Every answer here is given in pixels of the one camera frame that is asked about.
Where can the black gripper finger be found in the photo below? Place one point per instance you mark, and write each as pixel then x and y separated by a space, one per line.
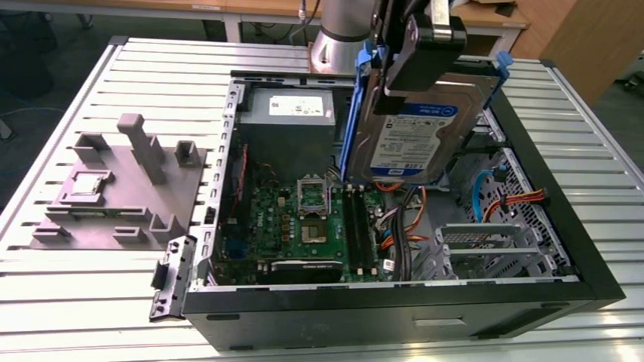
pixel 417 68

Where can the hard disk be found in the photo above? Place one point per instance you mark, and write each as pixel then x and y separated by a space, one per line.
pixel 417 143

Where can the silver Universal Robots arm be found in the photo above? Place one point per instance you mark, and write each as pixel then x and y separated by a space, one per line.
pixel 341 22

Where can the silver metal disk bay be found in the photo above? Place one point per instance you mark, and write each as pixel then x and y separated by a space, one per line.
pixel 503 229

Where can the grey power supply unit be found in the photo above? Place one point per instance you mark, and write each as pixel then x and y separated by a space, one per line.
pixel 287 151

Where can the wooden cabinet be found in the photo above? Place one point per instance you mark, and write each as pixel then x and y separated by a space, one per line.
pixel 593 45

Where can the black office chair base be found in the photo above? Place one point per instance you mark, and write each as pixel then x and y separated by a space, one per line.
pixel 635 81

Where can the CPU socket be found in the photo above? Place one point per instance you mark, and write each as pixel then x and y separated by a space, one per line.
pixel 315 233

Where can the green motherboard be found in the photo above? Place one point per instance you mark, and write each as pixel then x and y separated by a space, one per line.
pixel 267 226

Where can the black graphics card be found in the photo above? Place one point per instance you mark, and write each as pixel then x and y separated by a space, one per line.
pixel 301 271

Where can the black PC case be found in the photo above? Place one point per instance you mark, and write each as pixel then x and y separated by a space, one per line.
pixel 352 320

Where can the grey parts rack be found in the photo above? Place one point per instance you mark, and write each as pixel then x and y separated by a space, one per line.
pixel 125 205

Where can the silver CPU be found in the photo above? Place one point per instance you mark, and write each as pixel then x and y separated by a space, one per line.
pixel 84 187

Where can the green RAM stick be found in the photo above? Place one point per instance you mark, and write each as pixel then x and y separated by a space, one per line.
pixel 95 214

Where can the long wooden desk white frame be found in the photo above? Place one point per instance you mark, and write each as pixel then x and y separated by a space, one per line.
pixel 493 17

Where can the short wooden desk white frame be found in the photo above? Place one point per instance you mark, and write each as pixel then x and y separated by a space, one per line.
pixel 151 10

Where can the grey hinged metal bracket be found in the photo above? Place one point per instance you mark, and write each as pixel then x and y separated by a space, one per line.
pixel 173 271

